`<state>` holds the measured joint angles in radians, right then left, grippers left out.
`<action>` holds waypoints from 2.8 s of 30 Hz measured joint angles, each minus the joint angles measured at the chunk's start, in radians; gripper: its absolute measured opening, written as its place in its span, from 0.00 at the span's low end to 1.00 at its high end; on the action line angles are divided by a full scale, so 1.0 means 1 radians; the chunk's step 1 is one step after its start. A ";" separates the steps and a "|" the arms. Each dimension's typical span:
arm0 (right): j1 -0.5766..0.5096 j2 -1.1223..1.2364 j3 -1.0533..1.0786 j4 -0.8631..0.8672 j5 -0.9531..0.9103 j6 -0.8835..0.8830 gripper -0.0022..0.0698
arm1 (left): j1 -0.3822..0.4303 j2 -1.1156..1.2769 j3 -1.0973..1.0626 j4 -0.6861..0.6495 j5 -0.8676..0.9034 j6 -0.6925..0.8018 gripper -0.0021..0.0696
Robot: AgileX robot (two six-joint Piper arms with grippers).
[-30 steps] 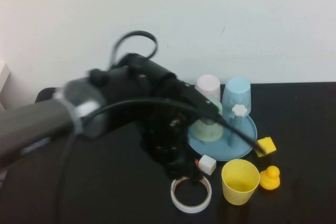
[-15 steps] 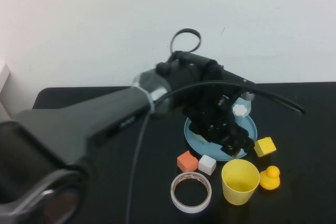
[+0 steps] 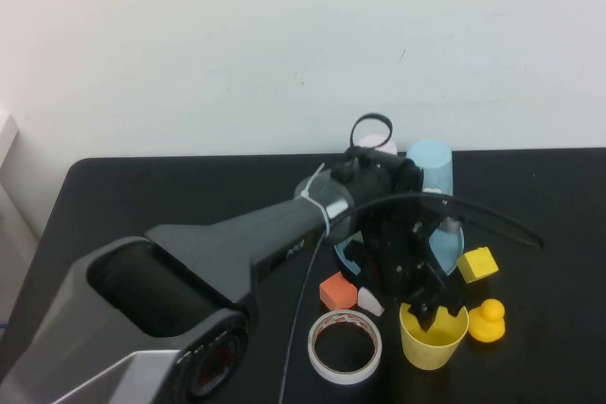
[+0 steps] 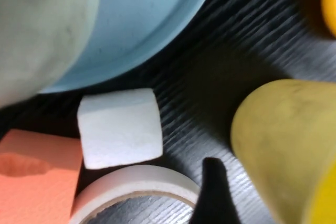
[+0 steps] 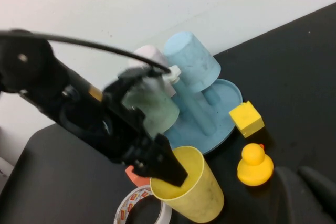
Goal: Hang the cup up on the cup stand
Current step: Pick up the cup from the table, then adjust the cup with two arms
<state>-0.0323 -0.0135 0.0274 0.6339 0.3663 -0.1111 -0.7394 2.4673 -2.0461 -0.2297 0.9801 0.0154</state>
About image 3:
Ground black cable tie loop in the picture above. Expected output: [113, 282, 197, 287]
[349, 113, 394, 154]

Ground white zip tie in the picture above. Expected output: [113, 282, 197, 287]
[300, 162, 332, 236]

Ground yellow plastic cup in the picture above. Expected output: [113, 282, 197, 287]
[399, 302, 471, 371]

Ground white tape roll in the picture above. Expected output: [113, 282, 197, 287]
[307, 308, 383, 385]

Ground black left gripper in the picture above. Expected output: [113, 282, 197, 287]
[349, 195, 470, 333]

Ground orange cube block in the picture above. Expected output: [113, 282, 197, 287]
[319, 272, 359, 311]

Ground white cube block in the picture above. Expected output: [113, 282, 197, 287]
[357, 286, 385, 318]

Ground pink plastic cup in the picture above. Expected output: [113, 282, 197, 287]
[354, 132, 399, 155]

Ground blue cup stand tray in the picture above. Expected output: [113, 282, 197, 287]
[332, 221, 466, 282]

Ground yellow rubber duck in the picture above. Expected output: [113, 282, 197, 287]
[467, 298, 507, 343]

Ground yellow cube block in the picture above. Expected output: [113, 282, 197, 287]
[455, 246, 500, 285]

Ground light blue plastic cup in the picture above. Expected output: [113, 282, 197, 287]
[405, 139, 455, 197]

